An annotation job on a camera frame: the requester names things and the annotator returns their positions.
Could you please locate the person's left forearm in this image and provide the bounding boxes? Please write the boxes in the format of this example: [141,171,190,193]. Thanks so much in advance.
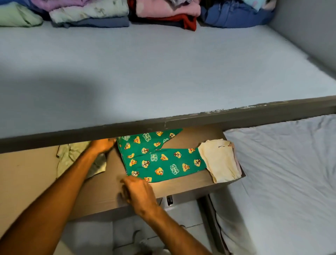
[0,146,107,255]

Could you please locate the green printed pajama pants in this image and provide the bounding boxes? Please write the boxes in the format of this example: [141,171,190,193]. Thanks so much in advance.
[116,128,208,183]

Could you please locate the light blue printed garment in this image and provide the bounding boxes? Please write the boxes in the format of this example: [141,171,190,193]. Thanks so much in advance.
[241,0,278,11]

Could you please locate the person's right hand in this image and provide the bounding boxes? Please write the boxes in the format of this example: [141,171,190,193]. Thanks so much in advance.
[120,176,160,215]

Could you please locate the pale green folded garment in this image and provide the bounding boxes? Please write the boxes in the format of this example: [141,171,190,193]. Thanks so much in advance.
[0,2,44,27]

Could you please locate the lilac folded garment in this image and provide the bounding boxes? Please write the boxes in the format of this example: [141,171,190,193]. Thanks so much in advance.
[31,0,88,12]

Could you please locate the white printed folded garment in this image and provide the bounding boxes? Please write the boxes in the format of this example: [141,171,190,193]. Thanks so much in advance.
[49,0,129,23]

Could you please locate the grey bed frame rail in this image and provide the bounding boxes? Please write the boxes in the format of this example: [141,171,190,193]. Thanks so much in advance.
[0,96,336,154]

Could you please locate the grey-blue folded garment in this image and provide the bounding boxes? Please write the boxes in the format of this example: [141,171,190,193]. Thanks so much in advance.
[52,16,131,28]

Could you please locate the light blue mattress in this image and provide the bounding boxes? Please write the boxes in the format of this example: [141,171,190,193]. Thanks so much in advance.
[0,20,336,140]

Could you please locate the red folded garment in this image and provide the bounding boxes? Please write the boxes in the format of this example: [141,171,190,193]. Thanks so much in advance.
[128,0,198,32]

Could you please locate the person's left hand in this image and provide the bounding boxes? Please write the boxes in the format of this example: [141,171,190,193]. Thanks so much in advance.
[89,138,117,156]

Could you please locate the pink folded garment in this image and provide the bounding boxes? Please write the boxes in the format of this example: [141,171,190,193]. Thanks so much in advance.
[135,0,201,18]

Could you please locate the pale green crumpled cloth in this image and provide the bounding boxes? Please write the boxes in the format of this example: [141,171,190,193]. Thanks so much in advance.
[56,141,107,180]

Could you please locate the cream folded cloth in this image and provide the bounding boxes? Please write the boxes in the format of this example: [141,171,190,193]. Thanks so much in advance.
[198,139,242,184]

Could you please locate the black cable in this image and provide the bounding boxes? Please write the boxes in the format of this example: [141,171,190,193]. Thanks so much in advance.
[209,194,227,255]

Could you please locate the blue crumpled garment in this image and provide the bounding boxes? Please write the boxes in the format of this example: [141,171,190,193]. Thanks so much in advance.
[200,2,275,28]

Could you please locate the person's right forearm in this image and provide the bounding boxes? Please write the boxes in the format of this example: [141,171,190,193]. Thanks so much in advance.
[136,205,213,255]

